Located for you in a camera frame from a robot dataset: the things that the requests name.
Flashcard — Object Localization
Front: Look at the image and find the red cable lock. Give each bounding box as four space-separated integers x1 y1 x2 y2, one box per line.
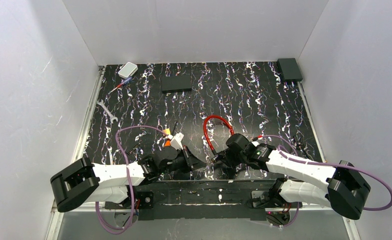
203 114 235 158

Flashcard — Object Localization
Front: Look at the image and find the brass padlock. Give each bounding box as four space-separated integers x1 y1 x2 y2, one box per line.
163 128 171 135

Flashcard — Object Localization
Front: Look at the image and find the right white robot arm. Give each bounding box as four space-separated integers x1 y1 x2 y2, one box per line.
213 133 370 220

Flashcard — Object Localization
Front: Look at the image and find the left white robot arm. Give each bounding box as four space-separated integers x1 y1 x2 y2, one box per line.
50 146 206 213

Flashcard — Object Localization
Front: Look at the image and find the black bit holder strip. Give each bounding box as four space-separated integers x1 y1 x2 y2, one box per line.
126 140 145 155

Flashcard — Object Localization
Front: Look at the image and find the small silver wrench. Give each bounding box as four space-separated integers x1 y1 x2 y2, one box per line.
108 149 115 165

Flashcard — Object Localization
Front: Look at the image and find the black flat box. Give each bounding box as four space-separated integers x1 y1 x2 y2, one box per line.
161 75 192 94

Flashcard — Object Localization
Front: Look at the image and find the small red blue screwdriver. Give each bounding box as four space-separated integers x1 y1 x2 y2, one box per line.
109 76 133 94

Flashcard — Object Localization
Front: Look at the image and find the black corner box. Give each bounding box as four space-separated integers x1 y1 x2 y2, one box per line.
277 58 303 83

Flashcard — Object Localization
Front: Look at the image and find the white rectangular box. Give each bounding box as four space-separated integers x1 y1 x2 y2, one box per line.
118 62 138 79

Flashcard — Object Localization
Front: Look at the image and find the orange handled screwdriver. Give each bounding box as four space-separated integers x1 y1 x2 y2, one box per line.
163 120 178 147

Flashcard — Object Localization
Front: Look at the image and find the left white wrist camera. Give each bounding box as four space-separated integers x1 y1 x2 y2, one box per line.
171 132 184 150

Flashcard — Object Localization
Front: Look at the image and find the black base frame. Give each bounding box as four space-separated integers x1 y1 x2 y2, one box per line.
51 178 352 222

